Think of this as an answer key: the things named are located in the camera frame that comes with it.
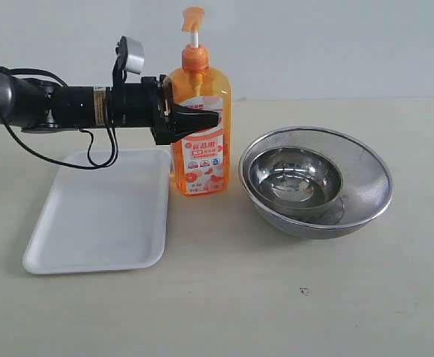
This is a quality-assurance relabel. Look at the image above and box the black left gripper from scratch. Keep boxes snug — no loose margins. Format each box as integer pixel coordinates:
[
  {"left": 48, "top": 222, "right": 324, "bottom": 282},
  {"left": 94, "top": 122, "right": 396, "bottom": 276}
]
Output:
[{"left": 108, "top": 72, "right": 220, "bottom": 145}]

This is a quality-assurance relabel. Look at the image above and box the orange dish soap pump bottle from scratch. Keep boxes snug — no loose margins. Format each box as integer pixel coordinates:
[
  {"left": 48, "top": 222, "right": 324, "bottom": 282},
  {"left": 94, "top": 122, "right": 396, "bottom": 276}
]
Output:
[{"left": 165, "top": 7, "right": 232, "bottom": 196}]

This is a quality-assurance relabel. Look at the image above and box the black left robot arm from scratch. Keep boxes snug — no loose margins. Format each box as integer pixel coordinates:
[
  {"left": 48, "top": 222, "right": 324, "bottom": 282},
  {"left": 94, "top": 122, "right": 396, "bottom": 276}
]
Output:
[{"left": 0, "top": 67, "right": 219, "bottom": 145}]

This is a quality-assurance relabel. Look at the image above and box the small stainless steel bowl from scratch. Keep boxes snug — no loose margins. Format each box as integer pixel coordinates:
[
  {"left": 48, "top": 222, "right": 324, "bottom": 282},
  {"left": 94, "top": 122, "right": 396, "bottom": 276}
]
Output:
[{"left": 248, "top": 146, "right": 343, "bottom": 221}]

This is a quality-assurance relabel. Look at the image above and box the white rectangular plastic tray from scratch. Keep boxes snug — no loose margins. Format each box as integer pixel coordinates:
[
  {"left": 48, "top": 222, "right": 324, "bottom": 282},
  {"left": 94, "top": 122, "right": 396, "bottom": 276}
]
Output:
[{"left": 22, "top": 147, "right": 171, "bottom": 274}]

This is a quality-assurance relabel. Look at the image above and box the steel mesh colander basket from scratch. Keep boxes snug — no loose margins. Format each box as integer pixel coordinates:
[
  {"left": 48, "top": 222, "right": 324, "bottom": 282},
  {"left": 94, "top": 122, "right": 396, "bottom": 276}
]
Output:
[{"left": 238, "top": 126, "right": 393, "bottom": 239}]

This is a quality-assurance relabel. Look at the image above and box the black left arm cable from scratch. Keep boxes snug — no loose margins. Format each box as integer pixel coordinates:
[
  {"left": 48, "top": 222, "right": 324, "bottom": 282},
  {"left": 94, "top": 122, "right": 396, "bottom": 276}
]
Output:
[{"left": 0, "top": 66, "right": 119, "bottom": 170}]

